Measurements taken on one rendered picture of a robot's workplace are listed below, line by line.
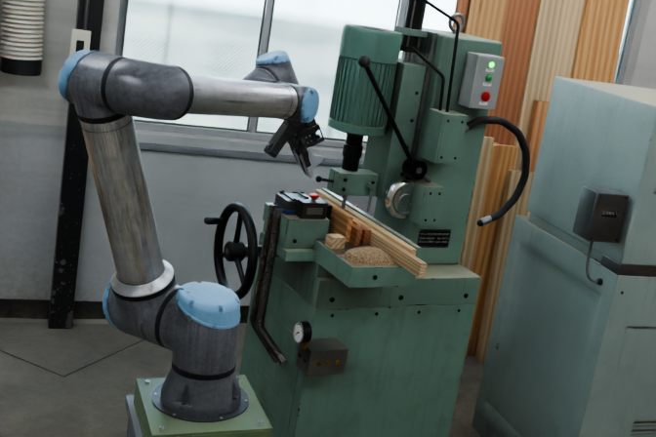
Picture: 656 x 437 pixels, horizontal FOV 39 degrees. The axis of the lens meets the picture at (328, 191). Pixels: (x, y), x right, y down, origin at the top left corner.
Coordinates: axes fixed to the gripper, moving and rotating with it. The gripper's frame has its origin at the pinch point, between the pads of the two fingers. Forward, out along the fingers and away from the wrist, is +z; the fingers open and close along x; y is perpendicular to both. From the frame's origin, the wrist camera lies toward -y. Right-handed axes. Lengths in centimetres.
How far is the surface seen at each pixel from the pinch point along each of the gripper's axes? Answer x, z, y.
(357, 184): 8.2, 15.0, 16.7
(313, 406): -10, 63, -27
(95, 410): 71, 77, -83
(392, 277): -26.7, 26.9, 4.0
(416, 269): -33.8, 23.7, 8.3
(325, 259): -11.6, 20.4, -7.6
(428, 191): -8.6, 19.4, 30.5
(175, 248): 144, 71, -22
